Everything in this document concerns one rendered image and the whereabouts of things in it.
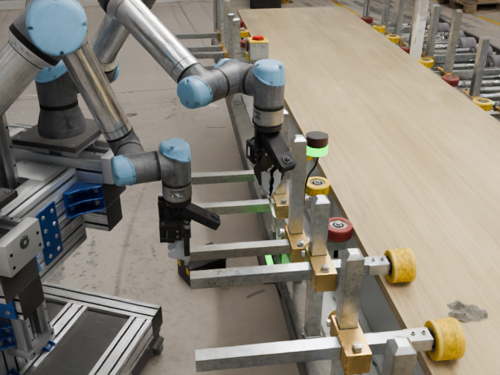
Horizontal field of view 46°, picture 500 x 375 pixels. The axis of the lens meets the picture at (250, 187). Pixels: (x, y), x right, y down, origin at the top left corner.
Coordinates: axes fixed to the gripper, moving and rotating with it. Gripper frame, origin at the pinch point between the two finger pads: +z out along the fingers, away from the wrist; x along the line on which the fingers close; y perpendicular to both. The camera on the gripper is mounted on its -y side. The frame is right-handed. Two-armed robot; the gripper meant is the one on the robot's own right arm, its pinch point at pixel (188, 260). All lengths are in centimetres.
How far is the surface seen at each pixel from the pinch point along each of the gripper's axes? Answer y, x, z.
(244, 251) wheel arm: -15.3, 1.4, -2.7
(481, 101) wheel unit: -127, -88, -11
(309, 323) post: -29.4, 22.7, 5.4
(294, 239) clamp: -29.3, 0.4, -5.2
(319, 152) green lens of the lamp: -34.8, -1.0, -30.5
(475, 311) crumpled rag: -61, 40, -10
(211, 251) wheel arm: -6.4, 1.4, -3.4
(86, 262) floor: 50, -121, 83
